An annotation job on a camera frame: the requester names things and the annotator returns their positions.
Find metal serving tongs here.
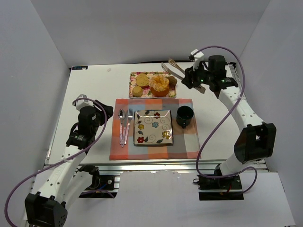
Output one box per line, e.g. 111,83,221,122
161,59,206,95

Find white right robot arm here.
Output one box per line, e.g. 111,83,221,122
182,53,276,179

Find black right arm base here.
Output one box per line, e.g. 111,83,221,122
193,175,244,201

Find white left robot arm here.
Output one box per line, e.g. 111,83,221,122
25,98,114,227

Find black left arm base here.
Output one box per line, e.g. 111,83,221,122
74,165,120,199

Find small round bread bun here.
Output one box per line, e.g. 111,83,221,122
132,86,143,97

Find large round bread bun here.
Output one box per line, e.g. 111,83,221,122
136,74,149,88

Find brown muffin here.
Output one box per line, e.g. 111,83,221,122
167,76,178,87

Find floral serving tray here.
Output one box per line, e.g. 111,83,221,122
129,72,177,98

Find dark green mug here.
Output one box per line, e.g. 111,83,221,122
176,106,194,129

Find blue corner label sticker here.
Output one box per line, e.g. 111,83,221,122
71,66,88,70

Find square floral plate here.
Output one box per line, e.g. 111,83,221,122
133,110,174,146

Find checkered orange placemat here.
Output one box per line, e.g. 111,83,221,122
109,99,200,161

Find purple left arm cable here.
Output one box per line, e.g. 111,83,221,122
4,99,115,227

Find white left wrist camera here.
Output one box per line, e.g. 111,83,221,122
74,94,93,111

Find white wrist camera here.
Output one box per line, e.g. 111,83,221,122
74,94,93,111
189,49,204,71

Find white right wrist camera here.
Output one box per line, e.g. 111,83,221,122
189,49,204,71

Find pink-handled spoon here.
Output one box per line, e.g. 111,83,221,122
118,109,125,147

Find pink-handled knife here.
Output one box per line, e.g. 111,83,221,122
123,111,127,141

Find pink-handled fork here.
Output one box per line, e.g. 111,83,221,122
123,109,134,145

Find orange ring cake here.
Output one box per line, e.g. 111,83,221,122
150,75,169,97

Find aluminium table frame rail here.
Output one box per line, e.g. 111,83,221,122
44,158,268,173

